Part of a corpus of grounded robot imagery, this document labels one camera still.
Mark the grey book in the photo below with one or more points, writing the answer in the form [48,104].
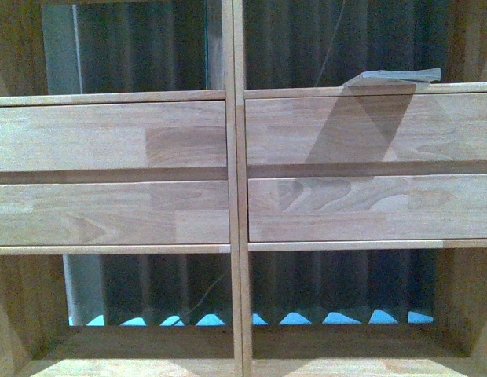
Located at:
[383,77]

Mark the left wooden shelf unit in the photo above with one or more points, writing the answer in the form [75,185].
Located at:
[33,334]

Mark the wooden shelf unit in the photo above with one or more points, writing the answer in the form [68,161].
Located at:
[33,334]
[454,341]

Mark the right wooden shelf unit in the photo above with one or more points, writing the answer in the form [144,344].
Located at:
[454,341]

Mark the upper left wooden drawer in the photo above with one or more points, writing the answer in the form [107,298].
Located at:
[113,136]

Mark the wooden drawer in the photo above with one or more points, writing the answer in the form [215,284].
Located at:
[145,213]
[368,208]
[367,129]
[113,136]

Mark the lower left wooden drawer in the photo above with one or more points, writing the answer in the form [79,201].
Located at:
[145,213]

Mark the lower right wooden drawer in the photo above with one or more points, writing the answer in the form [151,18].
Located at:
[368,208]

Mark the upper right wooden drawer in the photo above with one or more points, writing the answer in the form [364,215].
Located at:
[367,129]

